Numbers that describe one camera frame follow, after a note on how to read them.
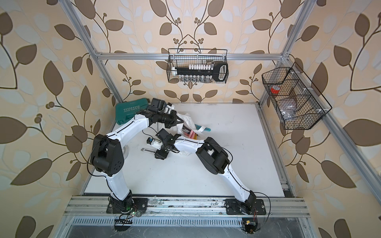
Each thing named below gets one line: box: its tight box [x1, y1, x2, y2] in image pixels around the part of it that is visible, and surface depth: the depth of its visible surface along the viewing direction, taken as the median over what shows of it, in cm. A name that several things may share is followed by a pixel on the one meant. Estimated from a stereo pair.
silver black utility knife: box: [140, 147, 157, 153], surface depth 96 cm
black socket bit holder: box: [171, 62, 229, 82], surface depth 86 cm
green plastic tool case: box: [115, 98, 149, 125], surface depth 114 cm
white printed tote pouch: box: [176, 113, 206, 137], surface depth 90 cm
